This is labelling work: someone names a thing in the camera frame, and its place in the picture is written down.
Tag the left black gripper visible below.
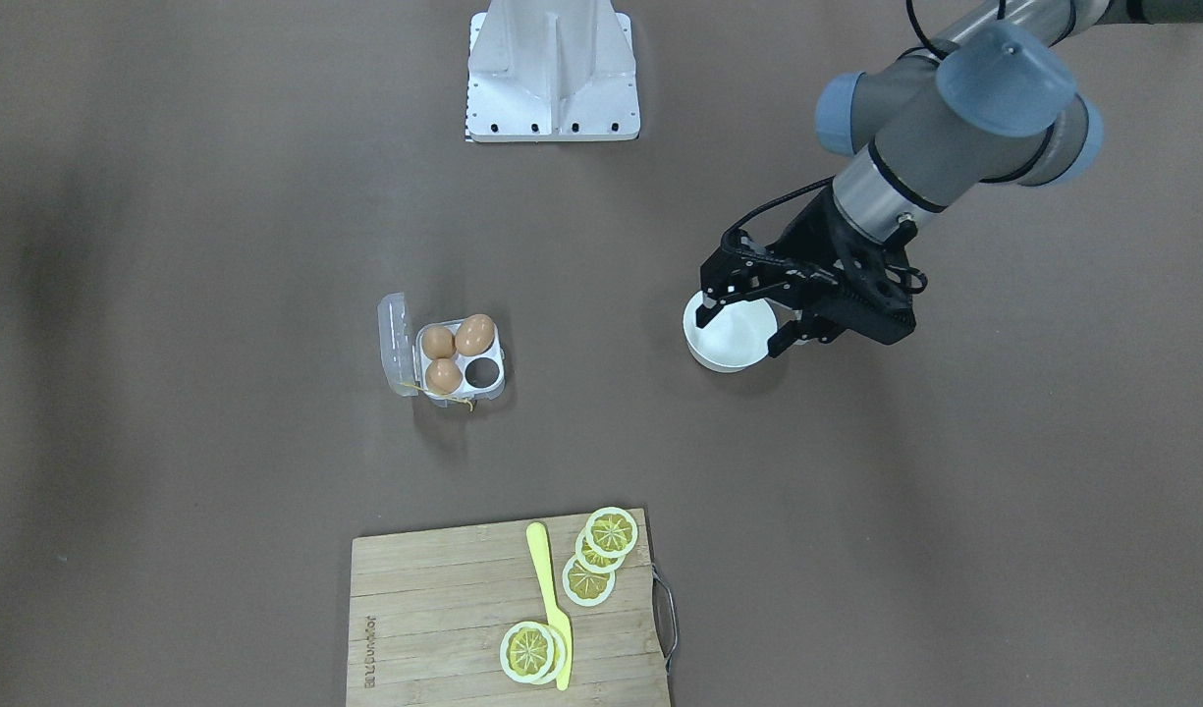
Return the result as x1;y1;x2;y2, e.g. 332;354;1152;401
695;188;920;358

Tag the brown egg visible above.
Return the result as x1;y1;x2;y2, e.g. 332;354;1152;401
417;325;456;360
423;357;464;397
454;313;494;356

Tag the clear plastic egg box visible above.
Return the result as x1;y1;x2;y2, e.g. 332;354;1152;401
377;292;506;408

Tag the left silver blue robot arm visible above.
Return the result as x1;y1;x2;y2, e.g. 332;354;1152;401
685;1;1203;363

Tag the brown egg in box front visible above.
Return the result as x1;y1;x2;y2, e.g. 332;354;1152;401
423;357;464;397

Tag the white paper bowl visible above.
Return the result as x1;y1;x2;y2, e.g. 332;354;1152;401
682;292;778;374

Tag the lemon slice top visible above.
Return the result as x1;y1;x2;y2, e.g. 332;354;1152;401
581;507;638;559

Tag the lemon slice middle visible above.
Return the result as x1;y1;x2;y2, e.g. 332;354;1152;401
574;531;627;574

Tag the lemon slice lower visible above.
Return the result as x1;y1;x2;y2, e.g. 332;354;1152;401
562;556;617;608

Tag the yellow plastic knife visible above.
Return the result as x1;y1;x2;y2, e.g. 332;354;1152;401
525;519;574;693

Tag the lemon slice under knife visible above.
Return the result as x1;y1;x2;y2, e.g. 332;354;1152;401
535;624;567;684

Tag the lemon slice near knife tip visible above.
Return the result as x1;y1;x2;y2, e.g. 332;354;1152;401
498;620;553;685

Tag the wooden cutting board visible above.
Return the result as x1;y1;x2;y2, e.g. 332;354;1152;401
346;507;675;706

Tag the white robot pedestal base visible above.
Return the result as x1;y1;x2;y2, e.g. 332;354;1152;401
464;1;642;143

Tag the black camera cable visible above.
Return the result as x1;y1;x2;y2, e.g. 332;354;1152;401
721;0;956;259

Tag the yellow string on box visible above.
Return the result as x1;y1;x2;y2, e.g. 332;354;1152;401
401;381;476;412

